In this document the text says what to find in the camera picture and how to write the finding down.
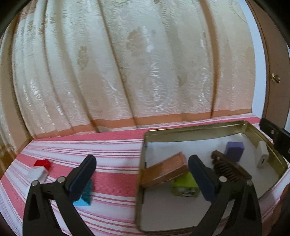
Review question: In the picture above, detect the brown rectangular case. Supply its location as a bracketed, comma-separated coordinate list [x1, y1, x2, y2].
[140, 152, 189, 189]

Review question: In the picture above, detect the green toy building block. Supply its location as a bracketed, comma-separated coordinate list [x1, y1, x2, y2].
[171, 172, 200, 197]

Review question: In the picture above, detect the cream patterned curtain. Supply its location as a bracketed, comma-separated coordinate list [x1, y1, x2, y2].
[1, 1, 255, 153]

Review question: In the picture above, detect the black hair comb brush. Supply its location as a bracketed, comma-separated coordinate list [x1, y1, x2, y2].
[211, 150, 252, 182]

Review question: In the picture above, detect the brown wooden door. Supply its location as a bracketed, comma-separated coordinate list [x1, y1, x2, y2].
[246, 1, 289, 128]

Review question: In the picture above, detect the gold metal tin tray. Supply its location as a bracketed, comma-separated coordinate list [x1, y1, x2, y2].
[135, 121, 289, 235]

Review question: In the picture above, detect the white red cap bottle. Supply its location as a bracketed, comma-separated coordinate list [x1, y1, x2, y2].
[26, 159, 51, 184]

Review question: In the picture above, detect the white USB charger plug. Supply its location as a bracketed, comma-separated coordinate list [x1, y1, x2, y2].
[256, 141, 269, 168]

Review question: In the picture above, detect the cyan toy building block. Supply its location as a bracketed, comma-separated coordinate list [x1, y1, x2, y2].
[73, 180, 92, 206]

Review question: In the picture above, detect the red white striped cloth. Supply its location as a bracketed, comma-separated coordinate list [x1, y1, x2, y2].
[0, 113, 290, 236]

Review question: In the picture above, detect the brass door knob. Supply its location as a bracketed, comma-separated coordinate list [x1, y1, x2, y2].
[271, 73, 281, 84]

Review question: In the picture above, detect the purple rectangular block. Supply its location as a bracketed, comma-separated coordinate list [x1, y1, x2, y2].
[224, 142, 244, 162]

